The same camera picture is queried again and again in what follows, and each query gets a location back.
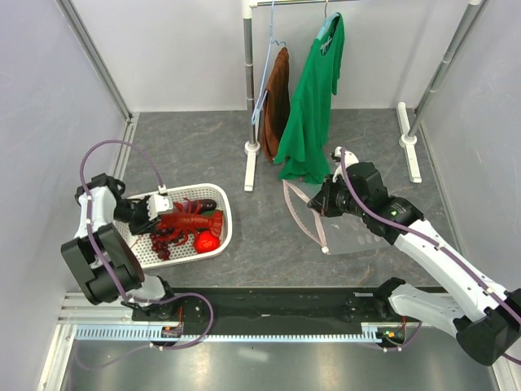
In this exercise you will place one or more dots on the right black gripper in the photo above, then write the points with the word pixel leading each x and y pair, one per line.
pixel 321 202

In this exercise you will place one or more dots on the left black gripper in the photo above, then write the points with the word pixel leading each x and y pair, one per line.
pixel 146 226

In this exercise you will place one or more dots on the clear zip top bag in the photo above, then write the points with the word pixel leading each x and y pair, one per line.
pixel 333 235

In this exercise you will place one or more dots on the red toy lobster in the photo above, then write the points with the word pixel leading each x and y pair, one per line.
pixel 181 223

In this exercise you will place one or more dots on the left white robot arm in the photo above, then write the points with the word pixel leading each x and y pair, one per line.
pixel 100 259

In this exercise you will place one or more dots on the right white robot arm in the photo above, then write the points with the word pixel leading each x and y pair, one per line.
pixel 482 315

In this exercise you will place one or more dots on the white perforated plastic basket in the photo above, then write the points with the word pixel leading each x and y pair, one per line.
pixel 141 244

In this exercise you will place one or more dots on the dark red toy grapes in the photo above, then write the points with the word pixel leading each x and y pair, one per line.
pixel 160 245

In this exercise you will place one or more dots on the green t-shirt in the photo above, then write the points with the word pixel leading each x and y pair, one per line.
pixel 300 152

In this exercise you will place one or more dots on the red toy tomato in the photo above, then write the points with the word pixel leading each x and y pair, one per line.
pixel 206 242

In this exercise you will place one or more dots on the metal clothes rack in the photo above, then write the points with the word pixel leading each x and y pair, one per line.
pixel 408 129

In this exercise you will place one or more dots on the brown hanging cloth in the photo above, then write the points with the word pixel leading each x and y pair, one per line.
pixel 276 107

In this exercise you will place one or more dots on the light blue clothes hanger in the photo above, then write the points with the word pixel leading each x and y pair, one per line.
pixel 328 19

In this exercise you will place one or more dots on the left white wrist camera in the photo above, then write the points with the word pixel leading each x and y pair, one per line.
pixel 158 204

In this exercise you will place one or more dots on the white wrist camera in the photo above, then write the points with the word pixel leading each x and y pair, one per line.
pixel 158 204
pixel 343 160

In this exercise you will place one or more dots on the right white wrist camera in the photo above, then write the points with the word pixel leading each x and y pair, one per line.
pixel 343 160

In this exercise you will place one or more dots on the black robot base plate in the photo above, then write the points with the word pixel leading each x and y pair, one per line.
pixel 273 311

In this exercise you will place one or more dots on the blue wire hanger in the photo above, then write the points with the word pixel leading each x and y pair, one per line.
pixel 264 81

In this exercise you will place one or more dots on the slotted cable duct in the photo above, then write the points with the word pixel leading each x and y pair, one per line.
pixel 156 333

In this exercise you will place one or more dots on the aluminium frame post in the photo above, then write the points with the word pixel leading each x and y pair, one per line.
pixel 82 33

